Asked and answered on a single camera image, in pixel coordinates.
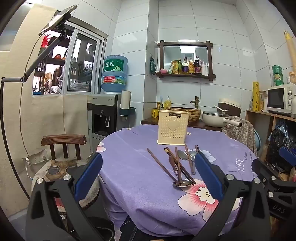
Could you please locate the white microwave oven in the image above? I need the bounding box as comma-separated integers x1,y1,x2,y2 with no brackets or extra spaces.
266,83,296,117

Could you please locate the glass jar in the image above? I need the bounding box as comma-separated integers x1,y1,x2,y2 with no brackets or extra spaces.
259,90,267,111

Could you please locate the dark wooden chair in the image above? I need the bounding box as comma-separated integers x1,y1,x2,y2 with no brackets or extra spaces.
41,134,87,163

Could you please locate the dark green cup holder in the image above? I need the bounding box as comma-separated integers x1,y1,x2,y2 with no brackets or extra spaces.
119,107,136,117

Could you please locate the yellow printed roll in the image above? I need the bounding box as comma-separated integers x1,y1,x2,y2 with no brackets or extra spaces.
252,81,260,111

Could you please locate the dark wooden sink counter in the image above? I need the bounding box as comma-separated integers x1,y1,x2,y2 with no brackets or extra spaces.
141,116,223,132

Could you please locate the beige wall cloth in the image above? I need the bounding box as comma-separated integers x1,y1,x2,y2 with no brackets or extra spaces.
0,3,92,207

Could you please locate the purple floral tablecloth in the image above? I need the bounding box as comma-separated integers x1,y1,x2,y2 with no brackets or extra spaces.
96,124,259,238

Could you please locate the wooden framed mirror shelf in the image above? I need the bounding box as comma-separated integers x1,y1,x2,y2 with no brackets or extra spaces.
157,40,216,81

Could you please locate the grey water dispenser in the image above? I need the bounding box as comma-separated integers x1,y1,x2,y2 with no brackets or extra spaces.
87,94,122,151

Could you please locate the glass pot lid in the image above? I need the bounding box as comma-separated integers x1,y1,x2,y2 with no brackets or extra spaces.
203,111,230,118

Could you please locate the floral patterned cloth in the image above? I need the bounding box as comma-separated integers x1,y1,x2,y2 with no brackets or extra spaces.
221,115,258,155

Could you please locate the worn seat cushion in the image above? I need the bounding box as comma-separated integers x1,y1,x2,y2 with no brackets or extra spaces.
31,159,100,209

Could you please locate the cream pot with handle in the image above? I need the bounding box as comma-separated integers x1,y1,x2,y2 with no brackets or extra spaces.
202,111,243,128

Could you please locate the grey wall socket strip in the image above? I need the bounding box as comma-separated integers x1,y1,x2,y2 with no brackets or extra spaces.
22,149,48,165

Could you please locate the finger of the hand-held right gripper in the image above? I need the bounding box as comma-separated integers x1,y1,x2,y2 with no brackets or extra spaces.
279,147,296,167
252,159,296,193

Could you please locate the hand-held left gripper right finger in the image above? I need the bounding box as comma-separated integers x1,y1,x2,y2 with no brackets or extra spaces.
194,152,271,241

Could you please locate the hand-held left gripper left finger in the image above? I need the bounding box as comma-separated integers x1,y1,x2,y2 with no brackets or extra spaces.
25,153,111,241

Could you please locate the blue water dispenser bottle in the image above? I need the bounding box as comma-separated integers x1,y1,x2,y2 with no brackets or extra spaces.
101,55,129,94

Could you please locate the aluminium sliding window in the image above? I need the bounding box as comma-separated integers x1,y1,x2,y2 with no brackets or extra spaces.
63,17,109,95

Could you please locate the cream paper cup tube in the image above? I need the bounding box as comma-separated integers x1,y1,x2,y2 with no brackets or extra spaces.
121,90,132,109

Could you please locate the woven texture sink basin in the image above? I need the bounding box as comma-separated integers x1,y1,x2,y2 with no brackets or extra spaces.
165,106,201,124

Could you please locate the cream foam tube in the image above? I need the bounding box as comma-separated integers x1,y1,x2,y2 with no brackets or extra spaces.
283,30,296,77

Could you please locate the dark display shelf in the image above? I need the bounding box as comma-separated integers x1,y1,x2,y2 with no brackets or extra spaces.
32,35,71,95

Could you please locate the light blue plastic tub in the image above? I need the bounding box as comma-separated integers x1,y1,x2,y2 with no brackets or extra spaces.
253,133,262,154

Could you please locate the light wooden shelf unit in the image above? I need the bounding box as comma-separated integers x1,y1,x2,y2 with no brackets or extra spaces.
245,109,296,164

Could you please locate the wooden handled metal spoon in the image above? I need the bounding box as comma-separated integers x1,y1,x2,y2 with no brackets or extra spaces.
168,156,193,188

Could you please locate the black plastic bag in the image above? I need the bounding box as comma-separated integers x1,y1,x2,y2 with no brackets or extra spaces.
265,127,290,164

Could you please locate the brown and cream rice cooker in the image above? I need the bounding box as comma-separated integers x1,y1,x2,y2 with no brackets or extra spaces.
218,98,242,117

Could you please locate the stack of green cups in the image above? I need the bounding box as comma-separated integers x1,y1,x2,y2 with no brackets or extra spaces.
271,65,285,87

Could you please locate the cream perforated utensil holder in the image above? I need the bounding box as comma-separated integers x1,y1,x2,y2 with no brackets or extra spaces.
157,110,190,145

